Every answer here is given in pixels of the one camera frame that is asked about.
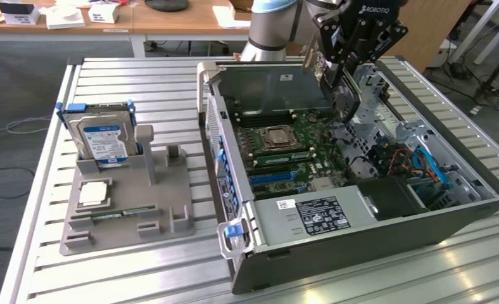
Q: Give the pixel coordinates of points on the metal CPU socket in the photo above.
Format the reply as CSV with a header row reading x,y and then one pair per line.
x,y
280,137

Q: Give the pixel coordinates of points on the white paper stack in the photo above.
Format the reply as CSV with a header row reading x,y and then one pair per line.
x,y
229,19

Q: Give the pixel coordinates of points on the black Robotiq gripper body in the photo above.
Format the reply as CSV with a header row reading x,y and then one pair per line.
x,y
372,12

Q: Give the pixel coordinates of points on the wooden cabinet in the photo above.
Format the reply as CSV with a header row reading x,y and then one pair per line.
x,y
427,35

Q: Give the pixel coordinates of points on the black graphics card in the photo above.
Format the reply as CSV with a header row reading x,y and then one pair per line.
x,y
344,98

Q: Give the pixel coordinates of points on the small white printed box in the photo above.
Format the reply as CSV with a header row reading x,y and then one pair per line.
x,y
103,14

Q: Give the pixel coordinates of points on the green motherboard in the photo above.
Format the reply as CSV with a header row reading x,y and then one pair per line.
x,y
316,145

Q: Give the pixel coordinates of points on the hard disk in blue caddy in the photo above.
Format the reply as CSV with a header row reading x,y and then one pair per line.
x,y
101,139

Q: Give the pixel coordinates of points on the grey power supply unit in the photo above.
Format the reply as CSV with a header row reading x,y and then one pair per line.
x,y
316,215

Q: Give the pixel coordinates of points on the black round stand base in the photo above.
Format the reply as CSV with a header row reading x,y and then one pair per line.
x,y
167,4

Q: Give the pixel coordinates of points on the white round-topped box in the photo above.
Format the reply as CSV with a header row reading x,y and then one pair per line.
x,y
63,17

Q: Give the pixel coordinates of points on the white box with black insert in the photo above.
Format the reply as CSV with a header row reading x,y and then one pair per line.
x,y
19,14

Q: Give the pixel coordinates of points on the silver CPU chip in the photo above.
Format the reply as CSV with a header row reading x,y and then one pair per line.
x,y
93,193

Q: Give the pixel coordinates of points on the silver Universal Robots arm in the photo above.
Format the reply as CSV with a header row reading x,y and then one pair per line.
x,y
271,28

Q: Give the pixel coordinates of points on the wooden desk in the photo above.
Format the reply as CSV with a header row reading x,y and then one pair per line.
x,y
168,22

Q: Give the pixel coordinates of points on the open black PC case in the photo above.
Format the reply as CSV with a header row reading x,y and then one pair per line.
x,y
359,247

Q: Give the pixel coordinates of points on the grey plastic parts rack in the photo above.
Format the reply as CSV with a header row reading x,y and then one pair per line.
x,y
135,187

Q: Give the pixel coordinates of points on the white table frame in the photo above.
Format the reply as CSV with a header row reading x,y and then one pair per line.
x,y
492,31

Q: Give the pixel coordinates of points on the blue case latch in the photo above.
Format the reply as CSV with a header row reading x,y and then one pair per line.
x,y
231,230

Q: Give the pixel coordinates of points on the blue expansion slot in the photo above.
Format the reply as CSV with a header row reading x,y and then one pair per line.
x,y
275,178

